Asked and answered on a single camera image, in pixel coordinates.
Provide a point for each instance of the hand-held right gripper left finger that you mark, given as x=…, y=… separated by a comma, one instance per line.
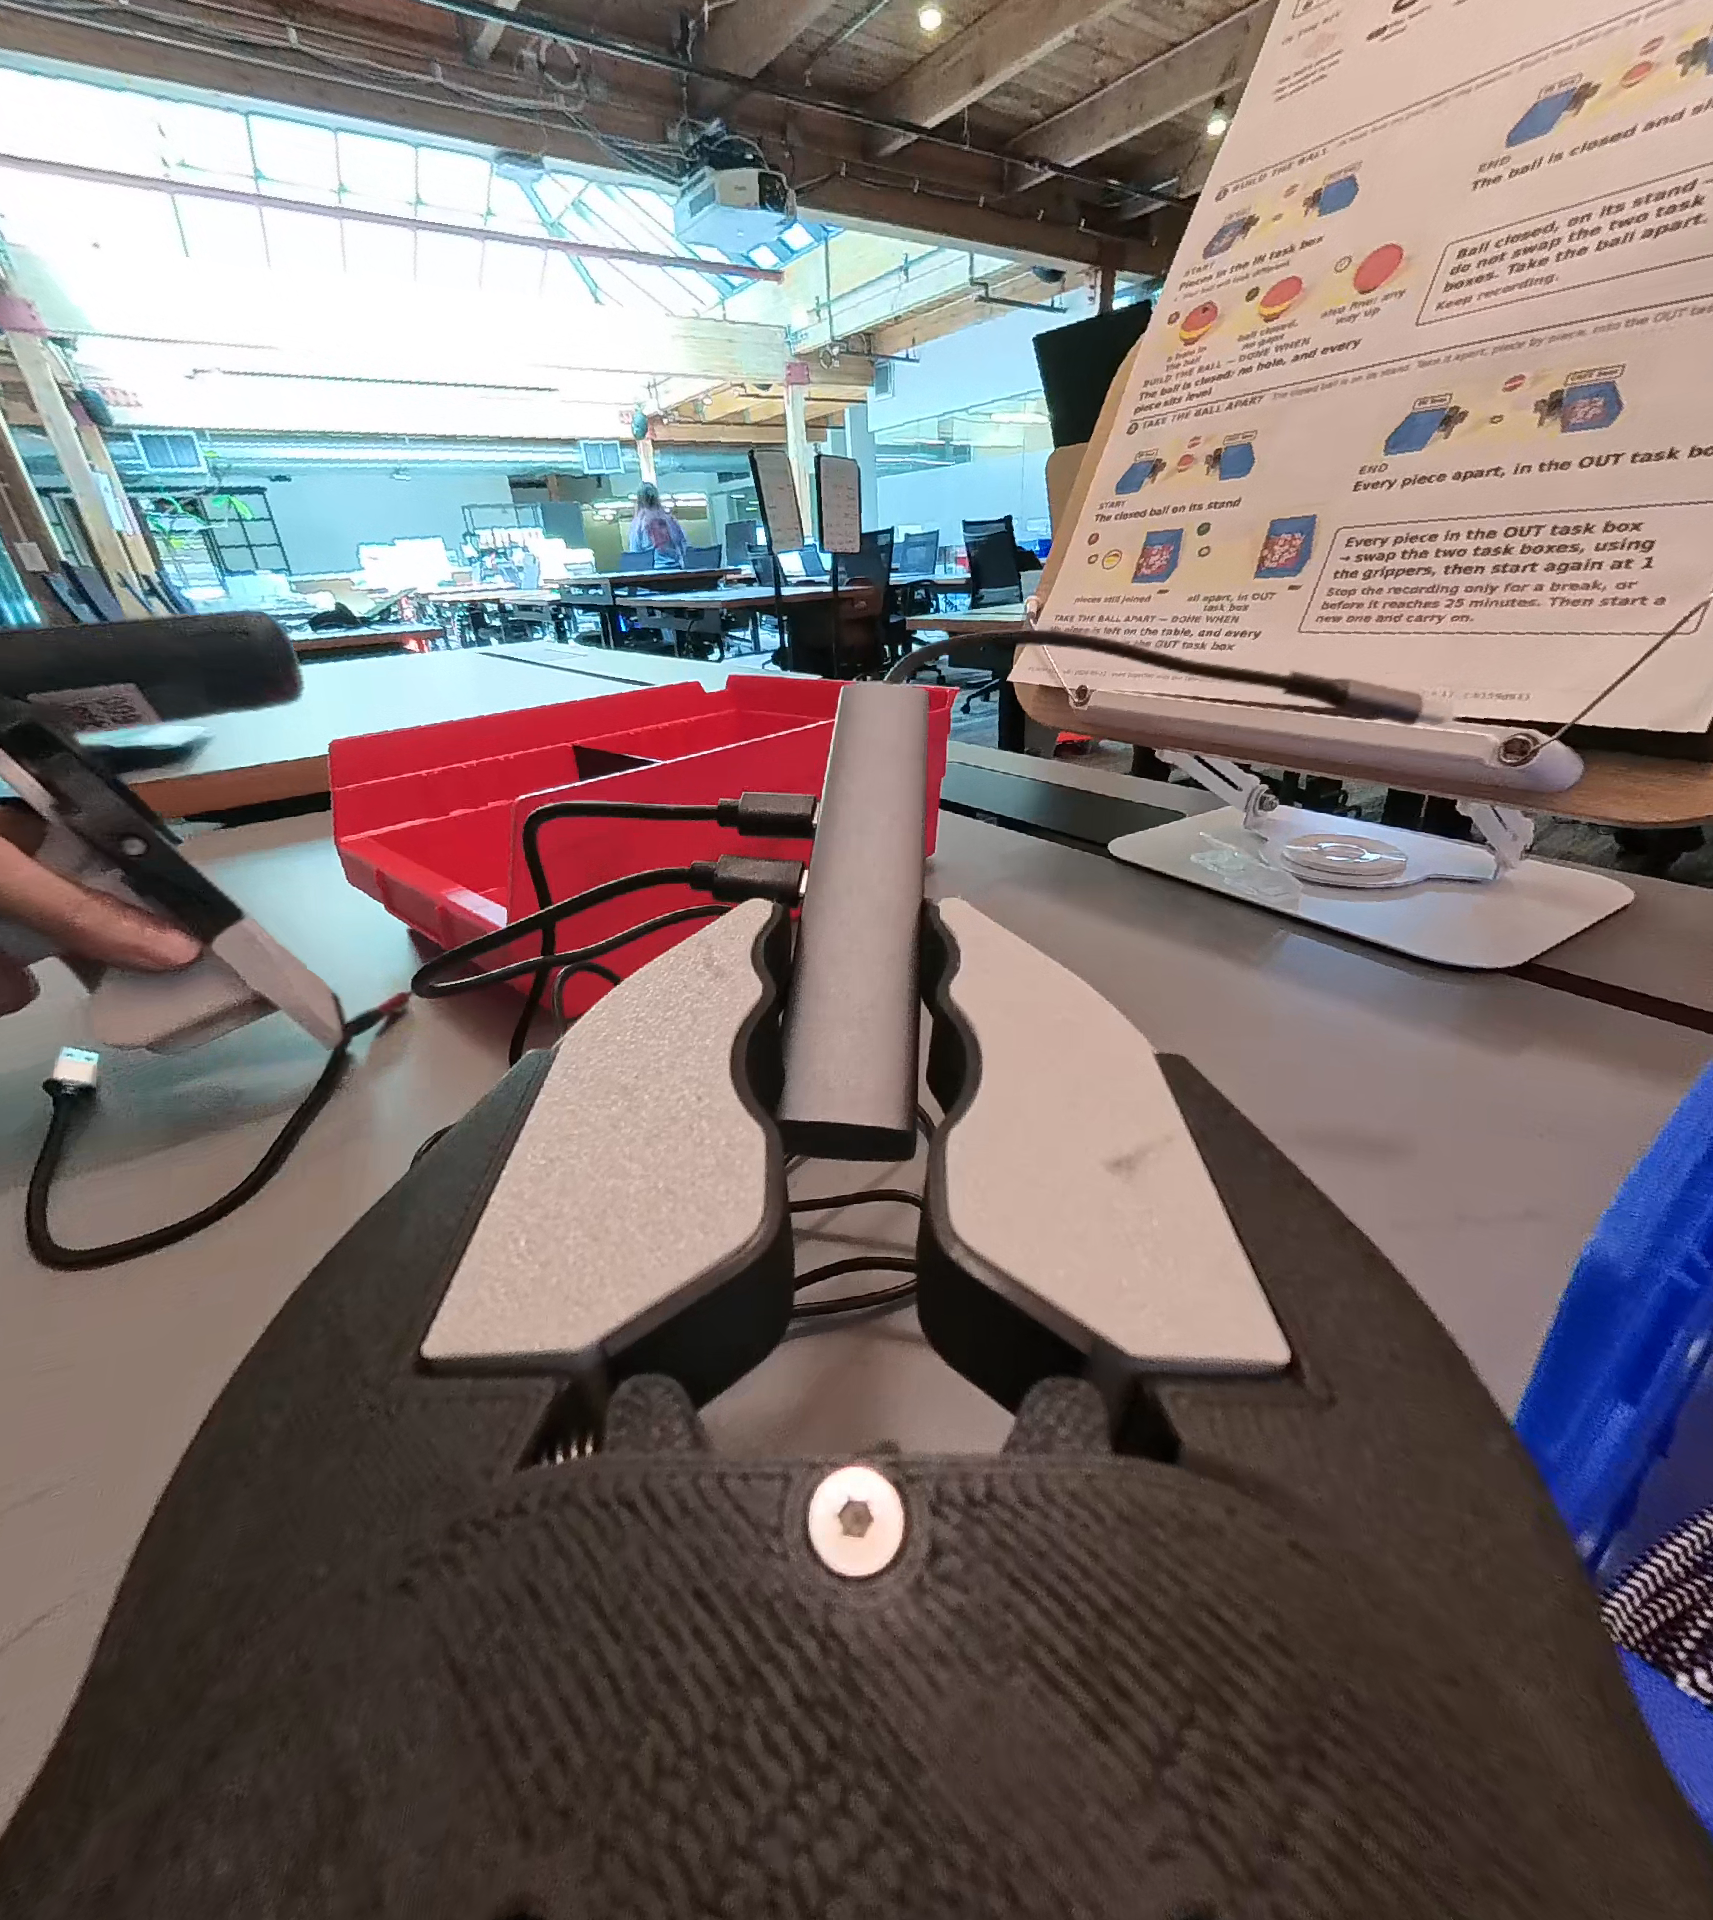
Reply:
x=617, y=1184

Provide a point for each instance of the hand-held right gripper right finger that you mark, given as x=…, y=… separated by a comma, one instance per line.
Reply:
x=1097, y=1201

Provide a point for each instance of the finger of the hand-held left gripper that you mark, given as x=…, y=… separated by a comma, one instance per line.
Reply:
x=286, y=990

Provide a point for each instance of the red plastic bin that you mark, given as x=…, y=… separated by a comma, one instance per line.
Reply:
x=436, y=824

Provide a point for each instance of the grey usb hub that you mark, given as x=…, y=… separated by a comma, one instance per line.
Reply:
x=862, y=930

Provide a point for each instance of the green plant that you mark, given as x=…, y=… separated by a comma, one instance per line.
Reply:
x=188, y=524

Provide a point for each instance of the wooden table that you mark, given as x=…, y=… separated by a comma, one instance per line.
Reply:
x=691, y=596

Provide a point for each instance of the blue plastic bin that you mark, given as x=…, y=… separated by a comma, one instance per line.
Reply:
x=1696, y=1274

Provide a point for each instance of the black office chair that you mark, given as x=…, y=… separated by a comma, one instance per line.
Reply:
x=990, y=562
x=862, y=592

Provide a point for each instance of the upright white board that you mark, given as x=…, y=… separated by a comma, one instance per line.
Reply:
x=837, y=503
x=778, y=500

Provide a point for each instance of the ceiling projector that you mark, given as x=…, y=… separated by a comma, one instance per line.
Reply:
x=729, y=202

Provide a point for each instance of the printed instruction sheet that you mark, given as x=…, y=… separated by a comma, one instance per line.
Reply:
x=1471, y=374

